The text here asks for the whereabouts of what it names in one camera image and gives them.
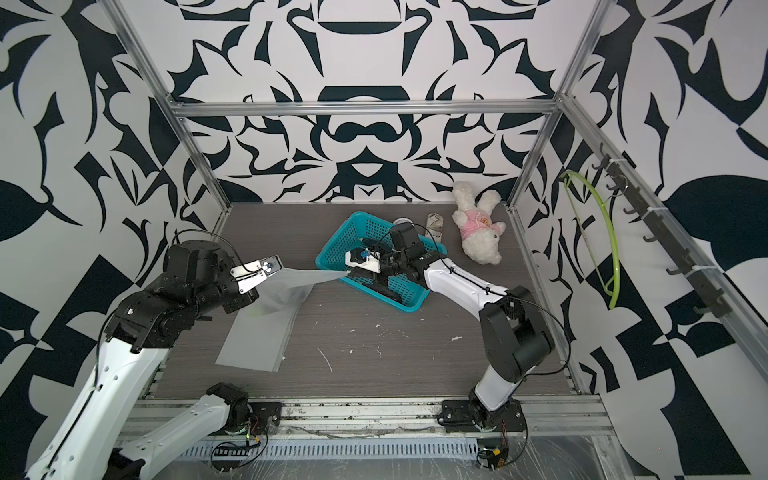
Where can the translucent zip bag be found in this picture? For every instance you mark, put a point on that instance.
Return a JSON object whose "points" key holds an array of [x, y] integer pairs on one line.
{"points": [[284, 292]]}

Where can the black hook rail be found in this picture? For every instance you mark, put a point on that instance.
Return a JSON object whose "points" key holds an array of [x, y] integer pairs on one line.
{"points": [[664, 230]]}

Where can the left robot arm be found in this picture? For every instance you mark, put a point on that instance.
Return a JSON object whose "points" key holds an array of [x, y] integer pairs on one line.
{"points": [[198, 277]]}

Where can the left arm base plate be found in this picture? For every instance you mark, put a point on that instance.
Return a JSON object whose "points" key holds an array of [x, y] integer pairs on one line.
{"points": [[253, 418]]}

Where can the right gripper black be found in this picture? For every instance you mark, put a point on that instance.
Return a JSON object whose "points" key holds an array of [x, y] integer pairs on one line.
{"points": [[378, 276]]}

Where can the green tube hoop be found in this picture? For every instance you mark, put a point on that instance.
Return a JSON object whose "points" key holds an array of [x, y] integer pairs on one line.
{"points": [[612, 286]]}

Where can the teal plastic basket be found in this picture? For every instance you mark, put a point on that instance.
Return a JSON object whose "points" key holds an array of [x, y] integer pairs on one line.
{"points": [[361, 230]]}

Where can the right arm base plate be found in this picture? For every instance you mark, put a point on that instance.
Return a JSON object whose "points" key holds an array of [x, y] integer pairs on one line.
{"points": [[471, 416]]}

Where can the white plush toy pink shirt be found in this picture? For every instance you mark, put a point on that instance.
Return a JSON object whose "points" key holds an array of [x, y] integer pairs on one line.
{"points": [[480, 234]]}

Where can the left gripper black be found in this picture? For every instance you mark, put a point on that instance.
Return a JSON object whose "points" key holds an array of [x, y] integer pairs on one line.
{"points": [[243, 301]]}

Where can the lower translucent zip bags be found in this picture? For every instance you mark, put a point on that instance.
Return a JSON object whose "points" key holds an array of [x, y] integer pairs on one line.
{"points": [[257, 341]]}

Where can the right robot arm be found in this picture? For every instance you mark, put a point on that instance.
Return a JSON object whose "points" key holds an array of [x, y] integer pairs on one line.
{"points": [[515, 335]]}

